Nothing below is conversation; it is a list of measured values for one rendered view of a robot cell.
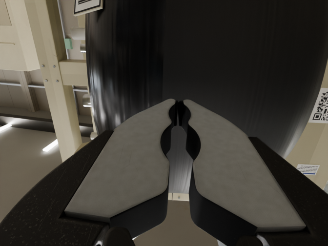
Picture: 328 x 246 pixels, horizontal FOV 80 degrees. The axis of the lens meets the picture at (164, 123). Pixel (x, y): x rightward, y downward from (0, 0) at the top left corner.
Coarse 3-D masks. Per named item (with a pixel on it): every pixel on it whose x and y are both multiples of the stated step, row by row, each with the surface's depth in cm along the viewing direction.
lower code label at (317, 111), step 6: (324, 90) 39; (318, 96) 39; (324, 96) 39; (318, 102) 40; (324, 102) 40; (318, 108) 40; (324, 108) 40; (312, 114) 41; (318, 114) 41; (324, 114) 41; (312, 120) 42; (318, 120) 41; (324, 120) 41
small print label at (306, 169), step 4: (300, 164) 46; (304, 164) 46; (308, 164) 46; (296, 168) 47; (300, 168) 47; (304, 168) 47; (308, 168) 47; (312, 168) 47; (316, 168) 47; (304, 172) 47; (308, 172) 47; (312, 172) 47; (316, 172) 47
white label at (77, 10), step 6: (78, 0) 21; (84, 0) 21; (90, 0) 20; (96, 0) 20; (102, 0) 20; (78, 6) 21; (84, 6) 21; (90, 6) 20; (96, 6) 20; (102, 6) 20; (78, 12) 21; (84, 12) 21
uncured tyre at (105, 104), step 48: (144, 0) 19; (192, 0) 19; (240, 0) 19; (288, 0) 18; (96, 48) 22; (144, 48) 19; (192, 48) 19; (240, 48) 19; (288, 48) 19; (96, 96) 24; (144, 96) 21; (192, 96) 21; (240, 96) 20; (288, 96) 20; (288, 144) 24
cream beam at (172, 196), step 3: (168, 195) 88; (171, 195) 87; (174, 195) 87; (177, 195) 87; (180, 195) 87; (183, 195) 87; (186, 195) 87; (168, 198) 88; (171, 198) 88; (174, 198) 88; (177, 198) 88; (180, 198) 88; (183, 198) 88; (186, 198) 88
